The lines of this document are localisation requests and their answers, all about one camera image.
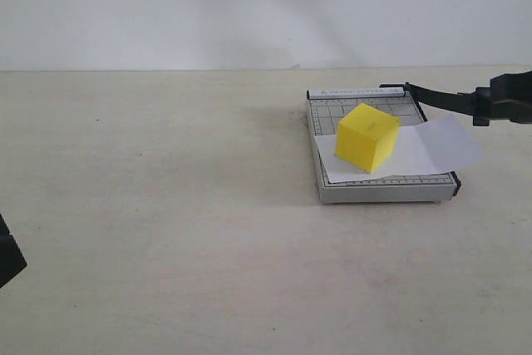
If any yellow foam cube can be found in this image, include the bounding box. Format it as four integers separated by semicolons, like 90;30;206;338
334;103;401;173

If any black cutter blade handle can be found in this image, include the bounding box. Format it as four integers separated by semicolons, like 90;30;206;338
405;82;493;127

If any grey paper cutter base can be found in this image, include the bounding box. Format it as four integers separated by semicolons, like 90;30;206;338
306;84;461;204

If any white paper sheet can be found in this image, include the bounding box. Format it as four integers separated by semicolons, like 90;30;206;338
314;115;484;183

